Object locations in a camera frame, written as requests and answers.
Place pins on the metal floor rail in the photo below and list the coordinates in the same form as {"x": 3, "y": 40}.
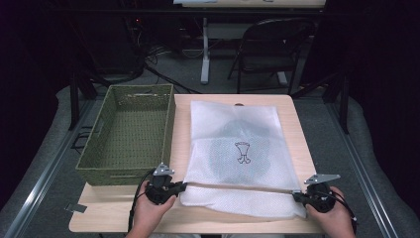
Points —
{"x": 360, "y": 165}
{"x": 49, "y": 168}

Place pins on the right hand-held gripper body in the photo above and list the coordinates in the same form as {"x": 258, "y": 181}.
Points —
{"x": 322, "y": 198}

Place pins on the dark round table grommet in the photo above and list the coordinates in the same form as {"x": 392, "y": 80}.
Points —
{"x": 239, "y": 104}

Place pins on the person's left hand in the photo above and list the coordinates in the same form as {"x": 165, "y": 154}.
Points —
{"x": 150, "y": 214}

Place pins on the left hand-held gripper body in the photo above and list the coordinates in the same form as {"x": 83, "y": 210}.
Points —
{"x": 160, "y": 191}

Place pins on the white mesh laundry bag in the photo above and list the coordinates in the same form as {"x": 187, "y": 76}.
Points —
{"x": 231, "y": 198}

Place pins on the green woven basket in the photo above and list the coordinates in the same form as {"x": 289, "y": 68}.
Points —
{"x": 132, "y": 139}

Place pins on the white background desk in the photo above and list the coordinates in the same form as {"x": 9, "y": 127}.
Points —
{"x": 205, "y": 49}

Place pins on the person's right hand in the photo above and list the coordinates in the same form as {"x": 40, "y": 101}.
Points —
{"x": 336, "y": 218}

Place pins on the black equipment cabinet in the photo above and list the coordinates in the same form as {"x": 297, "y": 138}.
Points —
{"x": 109, "y": 36}

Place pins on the black folding chair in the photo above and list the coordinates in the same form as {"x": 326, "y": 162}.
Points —
{"x": 274, "y": 36}

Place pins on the grey tape piece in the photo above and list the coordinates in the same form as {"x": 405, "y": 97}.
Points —
{"x": 76, "y": 207}

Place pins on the black metal stand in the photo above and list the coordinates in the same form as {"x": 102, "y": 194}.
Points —
{"x": 345, "y": 105}
{"x": 74, "y": 99}

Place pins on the black garment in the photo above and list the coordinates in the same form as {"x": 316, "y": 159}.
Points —
{"x": 228, "y": 139}

